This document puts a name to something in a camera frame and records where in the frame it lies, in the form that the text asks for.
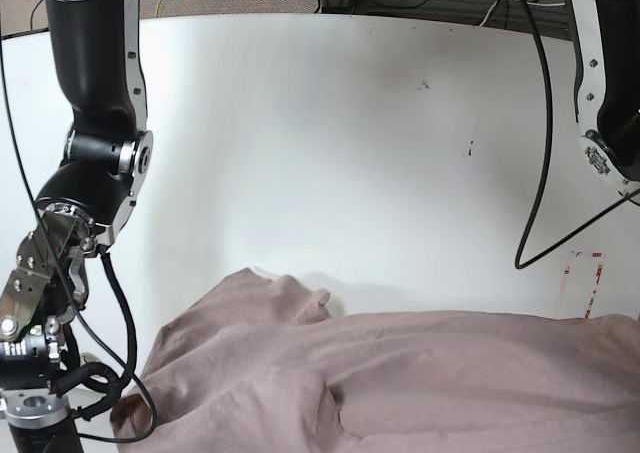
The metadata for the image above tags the mauve t-shirt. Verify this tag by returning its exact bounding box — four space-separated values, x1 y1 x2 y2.
110 269 639 452

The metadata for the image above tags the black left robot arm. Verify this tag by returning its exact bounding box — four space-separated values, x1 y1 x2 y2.
564 0 639 196

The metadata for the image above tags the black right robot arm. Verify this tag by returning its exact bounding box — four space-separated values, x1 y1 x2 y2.
1 0 153 452

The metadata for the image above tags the red tape rectangle marking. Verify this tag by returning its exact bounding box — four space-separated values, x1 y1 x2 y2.
556 251 605 319

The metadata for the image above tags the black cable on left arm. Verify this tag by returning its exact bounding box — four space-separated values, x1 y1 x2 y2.
507 0 640 270

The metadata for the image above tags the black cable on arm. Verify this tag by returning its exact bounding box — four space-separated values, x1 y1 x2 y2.
507 0 640 270
49 250 157 444

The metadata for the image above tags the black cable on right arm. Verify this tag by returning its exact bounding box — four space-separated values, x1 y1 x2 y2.
49 250 157 444

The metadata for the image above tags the white cable on floor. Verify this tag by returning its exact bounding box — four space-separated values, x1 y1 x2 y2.
479 0 571 28

